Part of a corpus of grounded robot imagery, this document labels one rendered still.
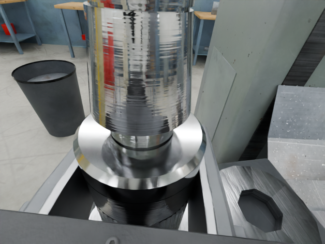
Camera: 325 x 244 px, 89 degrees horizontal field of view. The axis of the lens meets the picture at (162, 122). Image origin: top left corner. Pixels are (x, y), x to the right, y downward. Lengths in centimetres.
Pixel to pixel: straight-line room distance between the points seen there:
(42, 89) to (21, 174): 71
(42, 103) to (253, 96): 157
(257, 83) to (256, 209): 38
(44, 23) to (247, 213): 499
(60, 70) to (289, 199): 198
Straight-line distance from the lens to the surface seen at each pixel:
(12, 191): 174
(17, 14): 529
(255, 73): 51
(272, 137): 57
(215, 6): 386
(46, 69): 204
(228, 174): 19
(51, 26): 496
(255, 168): 21
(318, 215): 51
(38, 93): 167
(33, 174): 176
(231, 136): 62
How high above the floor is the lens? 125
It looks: 39 degrees down
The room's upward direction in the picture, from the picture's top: 5 degrees clockwise
